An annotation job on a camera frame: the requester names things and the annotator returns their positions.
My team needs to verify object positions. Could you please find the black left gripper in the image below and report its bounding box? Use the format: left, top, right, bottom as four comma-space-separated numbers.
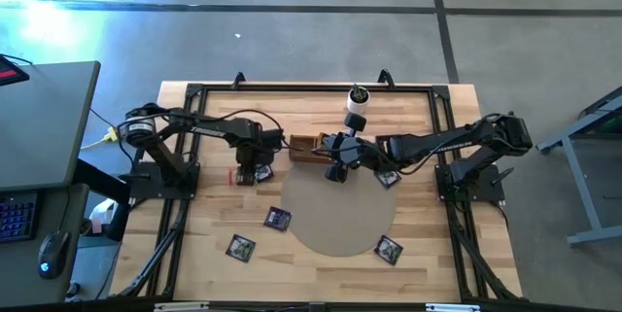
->
236, 128, 286, 188

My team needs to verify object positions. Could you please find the silver metal bracket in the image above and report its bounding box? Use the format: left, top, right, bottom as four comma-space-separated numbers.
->
154, 301, 210, 312
426, 303, 481, 312

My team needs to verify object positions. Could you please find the yellow plug white cable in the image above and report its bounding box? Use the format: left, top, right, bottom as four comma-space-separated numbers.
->
80, 125, 121, 152

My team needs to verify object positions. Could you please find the grey metal cart frame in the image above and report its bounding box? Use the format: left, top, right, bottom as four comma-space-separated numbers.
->
536, 86, 622, 248

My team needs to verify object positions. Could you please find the grey desk top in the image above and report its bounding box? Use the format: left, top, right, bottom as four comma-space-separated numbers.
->
0, 60, 102, 191

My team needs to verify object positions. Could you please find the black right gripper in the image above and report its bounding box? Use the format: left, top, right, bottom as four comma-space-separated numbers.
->
321, 112, 383, 185

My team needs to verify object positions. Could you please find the dark keyboard desk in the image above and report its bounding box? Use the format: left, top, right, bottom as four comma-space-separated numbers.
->
0, 184, 91, 306

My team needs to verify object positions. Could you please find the black device red stripe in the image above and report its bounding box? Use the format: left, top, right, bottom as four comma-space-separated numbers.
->
0, 52, 31, 87

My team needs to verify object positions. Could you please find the brown wooden tea box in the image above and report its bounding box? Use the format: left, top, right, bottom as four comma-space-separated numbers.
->
289, 131, 344, 165

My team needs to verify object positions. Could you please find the white pink object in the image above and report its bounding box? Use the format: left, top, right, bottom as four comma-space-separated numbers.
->
88, 198, 118, 235

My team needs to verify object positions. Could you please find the round grey table mat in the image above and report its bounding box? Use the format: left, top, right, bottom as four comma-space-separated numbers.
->
280, 160, 398, 259

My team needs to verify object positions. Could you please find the black computer mouse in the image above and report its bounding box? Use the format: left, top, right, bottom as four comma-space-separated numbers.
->
37, 229, 72, 281

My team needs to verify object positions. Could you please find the black aluminium table frame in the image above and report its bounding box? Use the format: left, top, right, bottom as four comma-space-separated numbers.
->
114, 68, 525, 303

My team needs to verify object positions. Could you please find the black backlit keyboard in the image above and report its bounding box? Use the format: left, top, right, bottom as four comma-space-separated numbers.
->
0, 191, 39, 244

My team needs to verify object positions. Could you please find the white pot green plant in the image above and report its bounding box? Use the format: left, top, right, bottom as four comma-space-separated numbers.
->
346, 83, 371, 115

